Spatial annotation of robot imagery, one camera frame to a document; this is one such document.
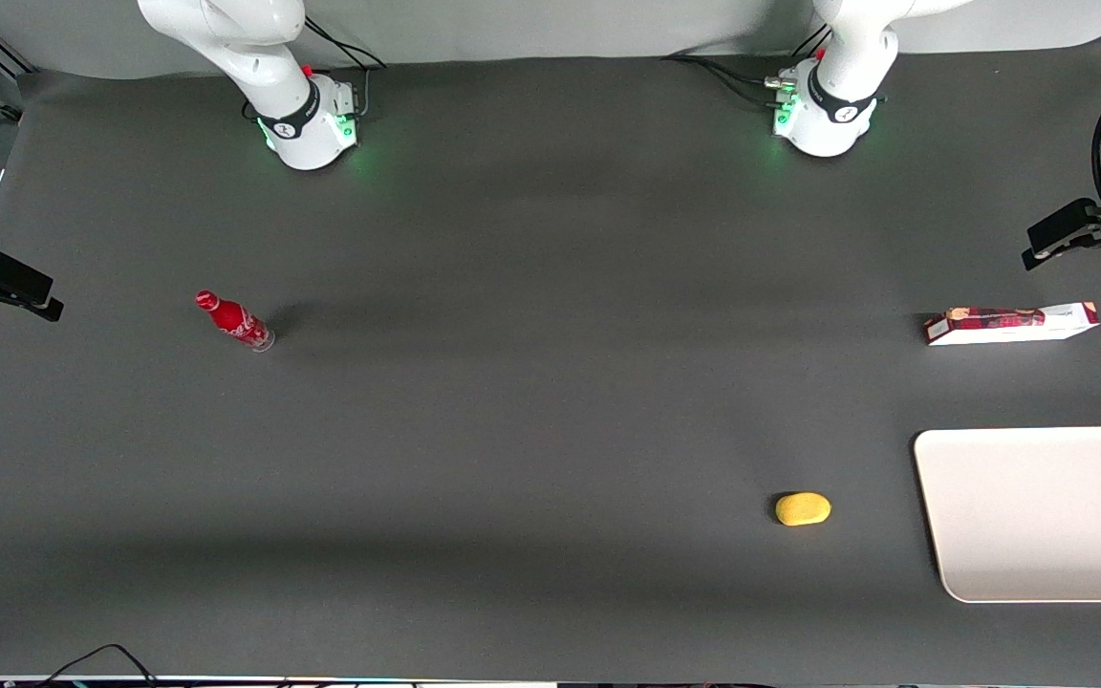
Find black arm base cables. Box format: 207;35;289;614
660;21;833;112
243;15;389;121

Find black left arm base cables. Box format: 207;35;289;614
660;21;833;112

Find red cookie box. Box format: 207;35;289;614
925;302;1100;346

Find dark grey table mat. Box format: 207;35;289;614
0;33;1101;685

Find yellow oval sponge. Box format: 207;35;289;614
775;492;832;527

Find black right arm base cables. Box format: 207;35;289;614
243;15;389;121

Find white rectangular tray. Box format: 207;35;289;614
914;426;1101;604

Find light grey backdrop sheet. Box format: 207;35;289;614
0;0;1101;80

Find black cable at table edge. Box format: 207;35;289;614
34;644;162;688

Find red soda bottle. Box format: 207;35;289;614
194;290;276;353

